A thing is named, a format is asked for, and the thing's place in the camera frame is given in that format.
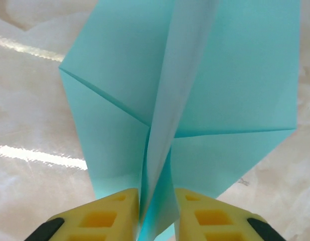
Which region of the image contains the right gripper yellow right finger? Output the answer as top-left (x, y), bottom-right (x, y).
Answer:
top-left (175, 187), bottom-right (286, 241)

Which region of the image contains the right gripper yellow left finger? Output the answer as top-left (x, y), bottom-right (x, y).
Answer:
top-left (24, 188), bottom-right (141, 241)

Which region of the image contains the light blue paper sheet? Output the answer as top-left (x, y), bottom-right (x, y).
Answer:
top-left (58, 0), bottom-right (302, 241)

